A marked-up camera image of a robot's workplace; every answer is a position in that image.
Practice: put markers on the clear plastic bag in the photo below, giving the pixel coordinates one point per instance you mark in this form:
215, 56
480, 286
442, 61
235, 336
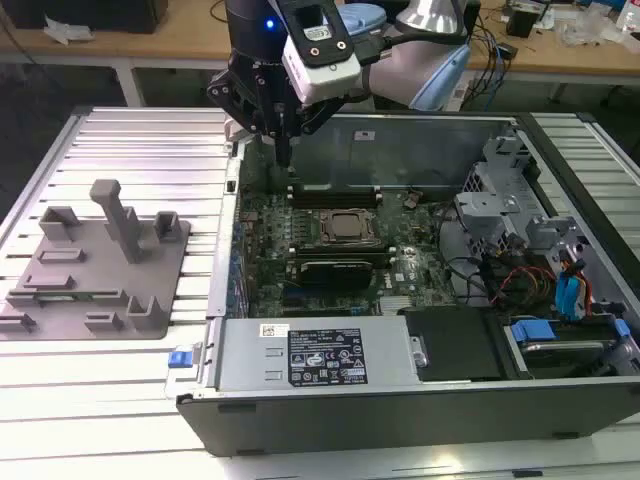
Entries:
592, 25

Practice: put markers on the black RAM slot bank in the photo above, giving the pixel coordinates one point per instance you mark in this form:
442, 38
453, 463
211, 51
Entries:
340, 247
330, 197

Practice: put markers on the hard disk in blue carrier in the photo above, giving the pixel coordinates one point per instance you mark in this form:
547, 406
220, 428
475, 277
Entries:
532, 331

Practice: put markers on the grey metal drive cage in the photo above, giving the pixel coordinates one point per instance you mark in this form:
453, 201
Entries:
500, 200

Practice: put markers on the black graphics card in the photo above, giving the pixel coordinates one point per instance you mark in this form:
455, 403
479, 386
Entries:
340, 272

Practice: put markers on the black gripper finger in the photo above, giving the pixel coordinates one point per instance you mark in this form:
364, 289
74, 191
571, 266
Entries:
240, 100
312, 117

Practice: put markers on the small silver heatsink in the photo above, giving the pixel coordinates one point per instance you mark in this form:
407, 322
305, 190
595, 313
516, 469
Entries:
397, 303

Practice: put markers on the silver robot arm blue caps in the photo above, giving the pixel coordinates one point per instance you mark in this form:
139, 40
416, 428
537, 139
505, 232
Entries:
400, 65

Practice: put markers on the grey power supply unit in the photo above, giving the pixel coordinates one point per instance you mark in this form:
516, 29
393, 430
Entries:
250, 360

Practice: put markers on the CPU socket metal frame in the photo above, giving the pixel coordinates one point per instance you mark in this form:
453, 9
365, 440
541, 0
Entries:
324, 227

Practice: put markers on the green motherboard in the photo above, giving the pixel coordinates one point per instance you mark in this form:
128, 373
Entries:
415, 260

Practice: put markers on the grey parts rack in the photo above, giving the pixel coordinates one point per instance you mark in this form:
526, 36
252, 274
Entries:
100, 280

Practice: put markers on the blue case latch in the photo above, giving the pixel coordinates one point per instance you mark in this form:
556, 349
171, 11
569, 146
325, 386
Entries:
180, 360

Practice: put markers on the crumpled white paper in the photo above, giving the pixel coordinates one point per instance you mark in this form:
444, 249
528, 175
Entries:
65, 32

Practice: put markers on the black PC case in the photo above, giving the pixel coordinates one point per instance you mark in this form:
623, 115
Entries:
400, 425

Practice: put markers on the small black adapter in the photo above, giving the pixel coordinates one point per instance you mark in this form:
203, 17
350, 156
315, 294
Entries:
507, 51

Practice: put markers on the small black device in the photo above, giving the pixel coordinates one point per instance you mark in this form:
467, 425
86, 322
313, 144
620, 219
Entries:
522, 22

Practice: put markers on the large black box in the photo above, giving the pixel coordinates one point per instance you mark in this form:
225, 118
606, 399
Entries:
100, 15

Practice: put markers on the wooden desk white legs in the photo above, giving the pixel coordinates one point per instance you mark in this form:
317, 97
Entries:
575, 57
150, 42

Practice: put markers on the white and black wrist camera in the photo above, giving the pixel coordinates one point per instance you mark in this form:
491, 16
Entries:
325, 75

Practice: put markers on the silver CPU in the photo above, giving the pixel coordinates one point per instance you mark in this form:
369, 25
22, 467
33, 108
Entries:
350, 225

